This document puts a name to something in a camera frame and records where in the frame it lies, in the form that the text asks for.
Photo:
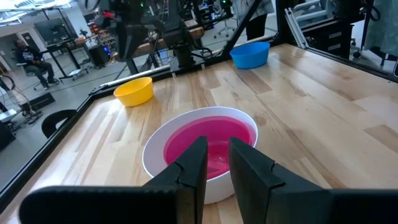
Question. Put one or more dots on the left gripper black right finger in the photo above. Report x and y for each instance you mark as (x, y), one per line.
(264, 193)

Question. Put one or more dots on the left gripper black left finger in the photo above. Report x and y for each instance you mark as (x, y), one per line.
(180, 193)

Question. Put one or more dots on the red translucent plastic bowl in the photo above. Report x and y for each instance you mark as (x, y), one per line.
(217, 130)

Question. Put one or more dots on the yellow plastic bowl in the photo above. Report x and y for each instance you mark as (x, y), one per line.
(133, 93)

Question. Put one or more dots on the blue plastic bowl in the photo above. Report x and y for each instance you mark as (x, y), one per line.
(248, 57)

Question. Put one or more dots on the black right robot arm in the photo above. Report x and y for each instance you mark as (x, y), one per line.
(130, 37)

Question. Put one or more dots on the large white bowl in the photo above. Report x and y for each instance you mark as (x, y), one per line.
(155, 155)

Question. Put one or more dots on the black chair backrest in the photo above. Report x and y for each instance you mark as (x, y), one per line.
(49, 123)

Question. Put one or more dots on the black computer tower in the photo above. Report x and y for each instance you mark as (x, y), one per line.
(99, 55)

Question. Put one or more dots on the standing person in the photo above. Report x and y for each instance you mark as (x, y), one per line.
(256, 28)

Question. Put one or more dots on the black drawer cabinet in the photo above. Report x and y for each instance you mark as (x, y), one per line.
(329, 39)

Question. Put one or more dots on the silver aluminium extrusion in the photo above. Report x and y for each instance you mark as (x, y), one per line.
(295, 28)

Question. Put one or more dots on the white base office chair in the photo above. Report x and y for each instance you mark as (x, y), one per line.
(224, 29)

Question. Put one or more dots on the black floor mat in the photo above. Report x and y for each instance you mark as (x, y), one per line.
(38, 102)

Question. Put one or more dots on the black desk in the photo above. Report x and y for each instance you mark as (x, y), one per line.
(66, 46)

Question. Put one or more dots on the seated person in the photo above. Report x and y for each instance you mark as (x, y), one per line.
(31, 57)

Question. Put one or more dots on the teal fabric cover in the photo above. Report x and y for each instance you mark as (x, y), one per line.
(385, 28)

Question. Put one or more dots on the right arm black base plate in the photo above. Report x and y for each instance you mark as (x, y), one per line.
(186, 67)

